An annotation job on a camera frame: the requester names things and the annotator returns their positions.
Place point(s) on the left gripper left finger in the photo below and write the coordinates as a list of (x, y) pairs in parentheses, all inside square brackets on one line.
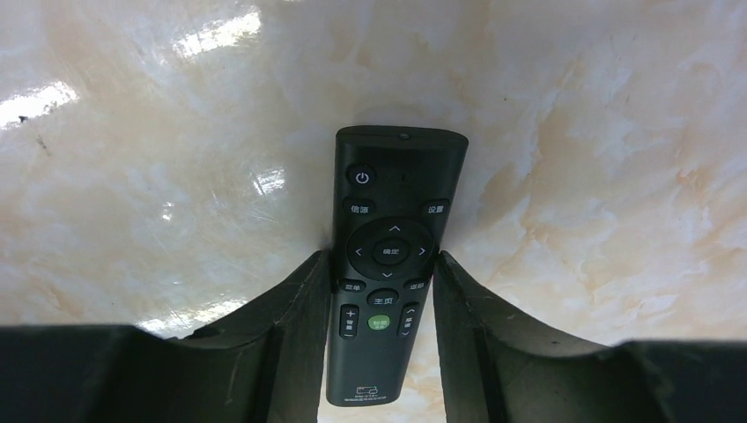
[(260, 363)]

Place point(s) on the black remote control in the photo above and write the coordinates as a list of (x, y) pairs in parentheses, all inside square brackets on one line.
[(393, 191)]

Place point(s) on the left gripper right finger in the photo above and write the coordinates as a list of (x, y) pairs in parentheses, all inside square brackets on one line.
[(500, 364)]

